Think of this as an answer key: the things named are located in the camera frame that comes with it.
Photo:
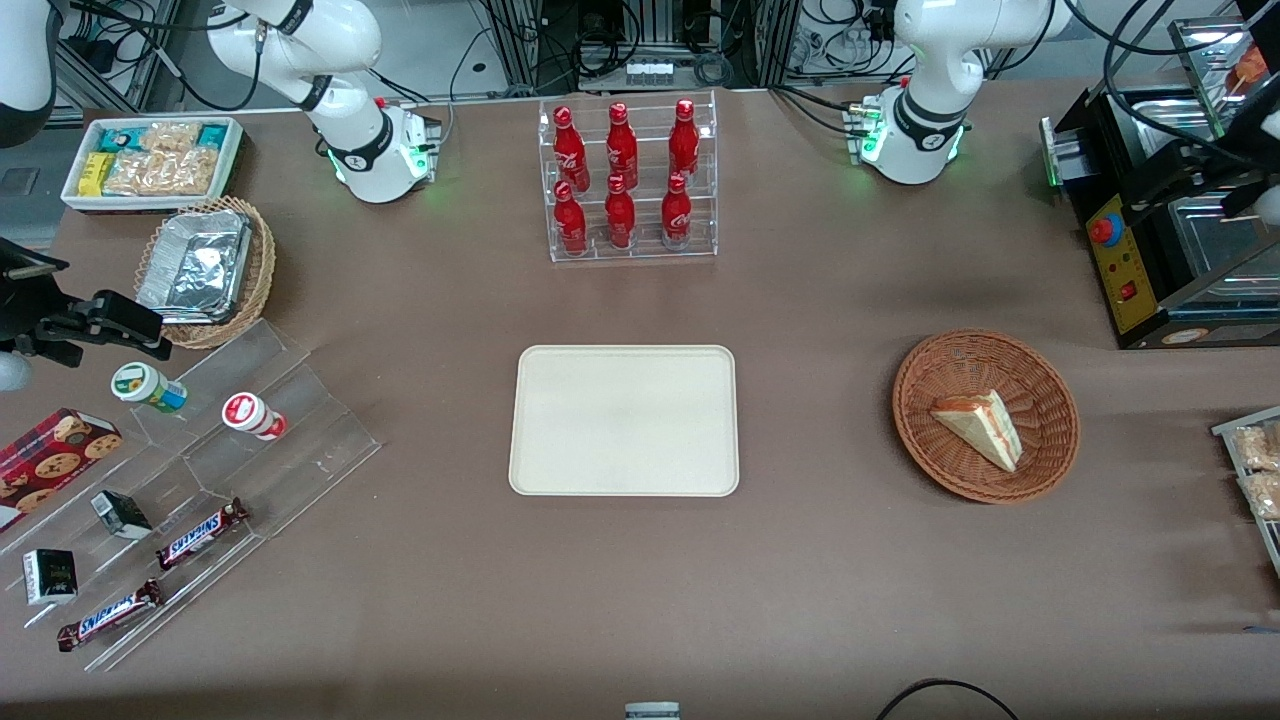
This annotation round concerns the aluminium foil container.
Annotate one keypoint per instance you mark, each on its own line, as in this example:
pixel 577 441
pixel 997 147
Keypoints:
pixel 195 265

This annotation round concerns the grey metal snack tray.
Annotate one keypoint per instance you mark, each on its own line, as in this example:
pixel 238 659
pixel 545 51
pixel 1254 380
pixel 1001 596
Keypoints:
pixel 1225 428

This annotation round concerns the teal snack packet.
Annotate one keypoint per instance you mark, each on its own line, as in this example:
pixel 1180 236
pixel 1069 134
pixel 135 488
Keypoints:
pixel 213 136

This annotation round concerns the small black white box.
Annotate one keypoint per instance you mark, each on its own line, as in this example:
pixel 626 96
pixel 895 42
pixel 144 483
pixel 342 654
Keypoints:
pixel 50 577
pixel 122 514

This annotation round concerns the red cola bottle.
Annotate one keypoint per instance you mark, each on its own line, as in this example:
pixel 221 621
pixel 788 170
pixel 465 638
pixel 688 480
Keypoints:
pixel 570 225
pixel 620 220
pixel 684 140
pixel 621 145
pixel 569 150
pixel 677 215

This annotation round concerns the brown wicker basket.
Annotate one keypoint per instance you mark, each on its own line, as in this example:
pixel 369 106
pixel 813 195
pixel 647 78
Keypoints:
pixel 985 360

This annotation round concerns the steel oven tray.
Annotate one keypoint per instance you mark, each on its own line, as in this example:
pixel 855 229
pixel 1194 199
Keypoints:
pixel 1205 60

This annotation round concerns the cream plastic tray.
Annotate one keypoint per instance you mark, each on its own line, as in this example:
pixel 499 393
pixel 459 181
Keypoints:
pixel 624 420

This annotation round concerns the white snack bin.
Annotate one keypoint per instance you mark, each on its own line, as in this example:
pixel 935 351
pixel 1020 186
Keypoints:
pixel 75 200

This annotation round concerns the brown Snickers bar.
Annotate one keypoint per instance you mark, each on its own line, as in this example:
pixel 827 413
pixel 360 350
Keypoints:
pixel 110 615
pixel 200 534

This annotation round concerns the clear bag of biscuits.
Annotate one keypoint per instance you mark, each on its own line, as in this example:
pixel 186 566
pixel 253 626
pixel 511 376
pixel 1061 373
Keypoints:
pixel 1258 448
pixel 1263 496

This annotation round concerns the small grey device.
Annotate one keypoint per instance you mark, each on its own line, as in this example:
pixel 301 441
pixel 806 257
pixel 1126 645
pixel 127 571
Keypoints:
pixel 652 711

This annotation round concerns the clear acrylic stepped display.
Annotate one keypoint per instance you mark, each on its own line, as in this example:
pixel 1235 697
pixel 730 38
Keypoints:
pixel 300 440

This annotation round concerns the green label yogurt cup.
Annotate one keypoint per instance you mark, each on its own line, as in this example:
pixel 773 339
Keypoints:
pixel 148 387

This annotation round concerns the white power strip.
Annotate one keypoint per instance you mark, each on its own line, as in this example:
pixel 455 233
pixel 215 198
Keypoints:
pixel 657 72

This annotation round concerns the large clear cracker bag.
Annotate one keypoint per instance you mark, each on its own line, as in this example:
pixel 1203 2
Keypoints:
pixel 165 172

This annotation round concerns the red label yogurt cup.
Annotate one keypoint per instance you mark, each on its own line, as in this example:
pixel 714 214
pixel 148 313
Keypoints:
pixel 252 415

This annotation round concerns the black yellow heating machine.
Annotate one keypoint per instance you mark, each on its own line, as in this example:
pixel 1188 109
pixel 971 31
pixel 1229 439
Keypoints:
pixel 1125 270

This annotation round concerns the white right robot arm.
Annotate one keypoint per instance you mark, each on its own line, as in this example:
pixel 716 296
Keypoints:
pixel 330 60

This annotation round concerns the yellow snack packet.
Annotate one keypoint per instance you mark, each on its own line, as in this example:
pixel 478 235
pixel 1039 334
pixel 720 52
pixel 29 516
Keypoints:
pixel 95 173

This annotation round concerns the red cookie box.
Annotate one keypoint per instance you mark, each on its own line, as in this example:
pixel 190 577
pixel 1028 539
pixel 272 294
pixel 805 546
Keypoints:
pixel 50 465

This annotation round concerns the clear acrylic bottle rack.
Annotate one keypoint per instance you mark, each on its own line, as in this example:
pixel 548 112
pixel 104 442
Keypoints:
pixel 630 255

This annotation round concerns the light wicker basket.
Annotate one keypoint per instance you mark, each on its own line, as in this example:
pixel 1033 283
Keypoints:
pixel 260 270

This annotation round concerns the small clear cracker bag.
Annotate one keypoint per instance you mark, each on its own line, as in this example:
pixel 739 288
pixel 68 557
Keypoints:
pixel 170 136

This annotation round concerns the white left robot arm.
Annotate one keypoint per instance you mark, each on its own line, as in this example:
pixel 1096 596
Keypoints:
pixel 930 110

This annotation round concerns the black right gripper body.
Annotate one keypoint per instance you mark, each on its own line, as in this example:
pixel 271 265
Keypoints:
pixel 22 312

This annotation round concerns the plastic triangle sandwich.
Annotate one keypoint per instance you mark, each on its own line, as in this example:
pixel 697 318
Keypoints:
pixel 985 425

